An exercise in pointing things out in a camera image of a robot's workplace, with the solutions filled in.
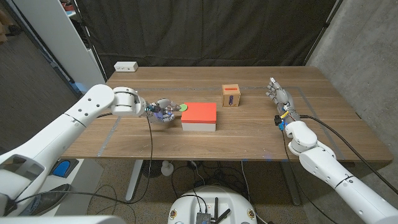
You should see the white floor cable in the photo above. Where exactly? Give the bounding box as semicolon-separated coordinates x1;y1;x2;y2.
240;161;269;224

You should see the blue foot pedal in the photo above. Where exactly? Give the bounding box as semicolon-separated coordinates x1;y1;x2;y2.
49;158;80;179

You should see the wooden box with slots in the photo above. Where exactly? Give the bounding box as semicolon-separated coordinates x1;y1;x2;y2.
221;83;241;108

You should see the red box with white base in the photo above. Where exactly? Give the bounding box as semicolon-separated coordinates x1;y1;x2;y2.
180;102;218;132

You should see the grey table leg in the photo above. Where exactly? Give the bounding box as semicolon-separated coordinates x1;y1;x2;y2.
279;161;302;207

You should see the black radio with antennas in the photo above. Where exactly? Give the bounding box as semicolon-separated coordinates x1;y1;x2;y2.
195;197;232;224

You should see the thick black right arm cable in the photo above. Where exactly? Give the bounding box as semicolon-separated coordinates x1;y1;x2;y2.
299;114;398;196

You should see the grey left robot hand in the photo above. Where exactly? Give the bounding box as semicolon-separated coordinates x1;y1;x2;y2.
144;98;183;123

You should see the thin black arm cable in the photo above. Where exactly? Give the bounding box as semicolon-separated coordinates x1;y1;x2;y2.
14;115;155;206
280;128;338;224

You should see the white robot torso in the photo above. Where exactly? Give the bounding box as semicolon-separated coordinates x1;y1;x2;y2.
167;185;258;224

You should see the white cabinet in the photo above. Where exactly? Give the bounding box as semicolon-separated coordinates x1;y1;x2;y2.
12;0;106;96

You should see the black backdrop stand pole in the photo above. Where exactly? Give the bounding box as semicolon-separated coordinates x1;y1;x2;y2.
70;0;108;83
302;0;345;66

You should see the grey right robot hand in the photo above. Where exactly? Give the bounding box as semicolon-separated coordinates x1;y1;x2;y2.
266;77;301;124

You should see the white table leg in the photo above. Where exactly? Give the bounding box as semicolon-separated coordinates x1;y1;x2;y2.
125;159;144;202

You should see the small white fan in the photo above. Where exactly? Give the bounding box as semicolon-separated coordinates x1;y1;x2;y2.
160;160;175;177

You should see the white power outlet box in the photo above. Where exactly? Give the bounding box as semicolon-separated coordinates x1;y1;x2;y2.
113;61;139;73

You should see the dark shoe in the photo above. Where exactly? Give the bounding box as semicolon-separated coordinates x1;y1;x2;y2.
18;183;72;217

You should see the black backdrop curtain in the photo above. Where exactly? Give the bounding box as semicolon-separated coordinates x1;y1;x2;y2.
74;0;338;78

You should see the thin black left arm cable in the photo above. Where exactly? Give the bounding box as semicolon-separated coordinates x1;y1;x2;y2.
14;115;155;206

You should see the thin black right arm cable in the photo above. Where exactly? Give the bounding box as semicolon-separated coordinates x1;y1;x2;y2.
280;128;338;224

